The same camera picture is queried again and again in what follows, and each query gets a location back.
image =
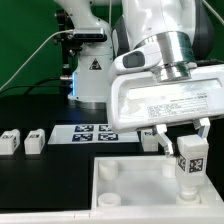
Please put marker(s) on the white marker base plate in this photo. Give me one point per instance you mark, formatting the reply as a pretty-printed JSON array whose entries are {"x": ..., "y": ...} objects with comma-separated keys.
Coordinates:
[{"x": 89, "y": 133}]

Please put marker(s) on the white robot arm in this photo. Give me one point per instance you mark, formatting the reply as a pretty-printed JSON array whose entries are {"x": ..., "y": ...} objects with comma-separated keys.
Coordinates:
[{"x": 110, "y": 28}]

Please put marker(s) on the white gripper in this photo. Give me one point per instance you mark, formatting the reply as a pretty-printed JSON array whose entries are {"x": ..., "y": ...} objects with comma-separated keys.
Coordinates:
[{"x": 137, "y": 101}]

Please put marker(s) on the white L-shaped obstacle fence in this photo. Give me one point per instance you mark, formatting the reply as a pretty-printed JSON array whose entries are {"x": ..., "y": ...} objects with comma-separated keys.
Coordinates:
[{"x": 109, "y": 214}]

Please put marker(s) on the white square tabletop part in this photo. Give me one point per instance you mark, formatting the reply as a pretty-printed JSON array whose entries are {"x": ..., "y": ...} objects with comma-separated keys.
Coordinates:
[{"x": 145, "y": 181}]

